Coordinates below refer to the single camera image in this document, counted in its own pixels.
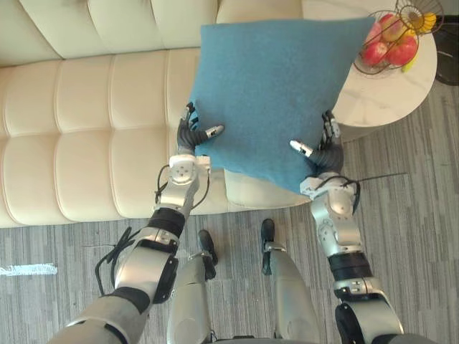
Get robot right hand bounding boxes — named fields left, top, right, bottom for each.
left=289, top=110, right=345, bottom=176

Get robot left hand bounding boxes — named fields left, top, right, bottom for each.
left=176, top=102, right=225, bottom=157

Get blue fabric cushion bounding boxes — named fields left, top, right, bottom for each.
left=188, top=14, right=377, bottom=196

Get round white marble table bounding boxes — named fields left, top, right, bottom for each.
left=331, top=6, right=439, bottom=143

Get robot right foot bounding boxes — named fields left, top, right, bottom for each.
left=260, top=218, right=277, bottom=276

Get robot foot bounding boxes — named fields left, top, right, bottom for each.
left=197, top=229, right=219, bottom=281
left=260, top=218, right=277, bottom=276

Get cream leather sofa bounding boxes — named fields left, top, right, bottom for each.
left=0, top=0, right=377, bottom=229

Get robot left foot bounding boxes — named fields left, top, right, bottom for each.
left=197, top=229, right=219, bottom=281

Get red apple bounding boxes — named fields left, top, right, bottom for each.
left=386, top=34, right=419, bottom=67
left=363, top=41, right=389, bottom=67

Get pink apple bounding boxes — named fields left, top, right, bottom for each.
left=365, top=19, right=383, bottom=44

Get green-red apple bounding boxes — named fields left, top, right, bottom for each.
left=379, top=14, right=408, bottom=42

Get black round base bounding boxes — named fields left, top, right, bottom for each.
left=435, top=0, right=459, bottom=87

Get robot left leg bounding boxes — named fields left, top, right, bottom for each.
left=167, top=250, right=217, bottom=344

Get yellow bananas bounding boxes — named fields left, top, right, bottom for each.
left=401, top=11, right=437, bottom=73

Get white floor tape strip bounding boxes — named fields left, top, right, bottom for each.
left=0, top=263, right=59, bottom=277

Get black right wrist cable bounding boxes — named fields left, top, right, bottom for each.
left=315, top=173, right=408, bottom=216

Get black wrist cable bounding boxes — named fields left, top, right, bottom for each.
left=153, top=163, right=212, bottom=209
left=315, top=173, right=408, bottom=216

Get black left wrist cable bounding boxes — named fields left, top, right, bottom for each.
left=153, top=163, right=212, bottom=209

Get black left elbow cable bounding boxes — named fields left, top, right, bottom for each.
left=94, top=225, right=141, bottom=297

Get black wire fruit basket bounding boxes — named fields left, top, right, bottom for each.
left=353, top=0, right=445, bottom=77

